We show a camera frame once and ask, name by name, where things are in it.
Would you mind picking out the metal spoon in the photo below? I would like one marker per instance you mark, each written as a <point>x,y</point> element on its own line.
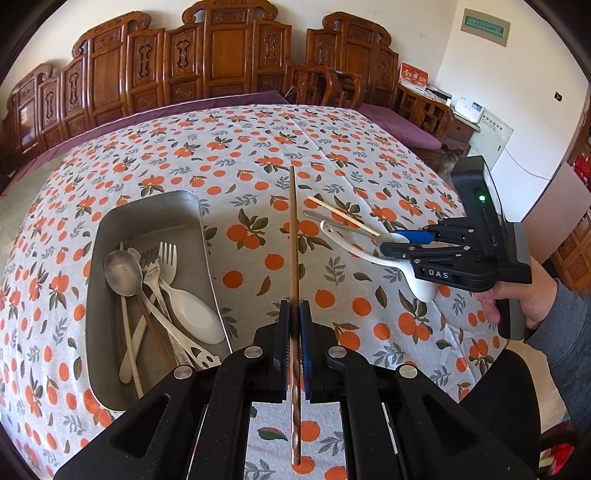
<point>123,274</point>

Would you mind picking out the white desk telephone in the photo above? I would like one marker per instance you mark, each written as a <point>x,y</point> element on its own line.
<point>468,110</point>

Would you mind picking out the red gift box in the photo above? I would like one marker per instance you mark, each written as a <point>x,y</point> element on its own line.
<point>414,74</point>

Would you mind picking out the small carved wooden bench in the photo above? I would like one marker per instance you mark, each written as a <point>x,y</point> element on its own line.
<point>364,50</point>

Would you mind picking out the white furniture panel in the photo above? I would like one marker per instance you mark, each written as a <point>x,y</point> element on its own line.
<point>545,198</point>

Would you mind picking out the white plastic fork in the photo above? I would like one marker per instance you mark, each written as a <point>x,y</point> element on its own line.
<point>168,258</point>

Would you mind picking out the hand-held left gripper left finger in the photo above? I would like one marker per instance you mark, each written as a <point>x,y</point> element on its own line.
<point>285,341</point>

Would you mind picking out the wooden lattice cabinet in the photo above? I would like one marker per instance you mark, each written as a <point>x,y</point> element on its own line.
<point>575,254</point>

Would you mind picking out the wooden side table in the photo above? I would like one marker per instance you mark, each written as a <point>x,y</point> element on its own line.
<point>459,136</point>

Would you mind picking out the brown chopstick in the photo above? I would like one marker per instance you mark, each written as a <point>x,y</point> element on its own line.
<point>154,334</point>
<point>293,230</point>

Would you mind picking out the metal tray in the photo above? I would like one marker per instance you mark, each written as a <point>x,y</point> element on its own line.
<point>184,217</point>

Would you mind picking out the long purple seat cushion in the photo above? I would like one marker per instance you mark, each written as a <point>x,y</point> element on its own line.
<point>231,99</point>

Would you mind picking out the short purple seat cushion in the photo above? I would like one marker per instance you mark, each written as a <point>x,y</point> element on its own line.
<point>401,124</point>

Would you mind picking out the person's right hand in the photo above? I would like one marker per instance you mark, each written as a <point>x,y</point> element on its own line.
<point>542,295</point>

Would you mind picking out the long carved wooden bench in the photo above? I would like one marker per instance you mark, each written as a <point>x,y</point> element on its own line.
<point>221,50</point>

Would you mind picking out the white soup spoon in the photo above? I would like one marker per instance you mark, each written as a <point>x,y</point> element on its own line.
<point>422,286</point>

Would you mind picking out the orange print tablecloth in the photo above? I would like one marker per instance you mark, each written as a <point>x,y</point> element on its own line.
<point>369,152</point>

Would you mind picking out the person's black clothing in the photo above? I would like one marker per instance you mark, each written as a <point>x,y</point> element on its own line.
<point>503,406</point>

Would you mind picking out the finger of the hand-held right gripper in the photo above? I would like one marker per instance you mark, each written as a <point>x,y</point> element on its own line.
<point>397,250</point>
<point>415,235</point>

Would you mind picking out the person's right forearm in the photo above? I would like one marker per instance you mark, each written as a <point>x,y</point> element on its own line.
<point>568,346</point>

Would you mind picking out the wall electrical panel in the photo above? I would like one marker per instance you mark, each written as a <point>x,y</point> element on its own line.
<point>485,25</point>

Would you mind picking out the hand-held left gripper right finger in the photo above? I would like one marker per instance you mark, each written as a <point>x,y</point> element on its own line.
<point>304,341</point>

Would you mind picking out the white plastic spoon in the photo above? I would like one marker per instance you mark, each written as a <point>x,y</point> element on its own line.
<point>198,318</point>

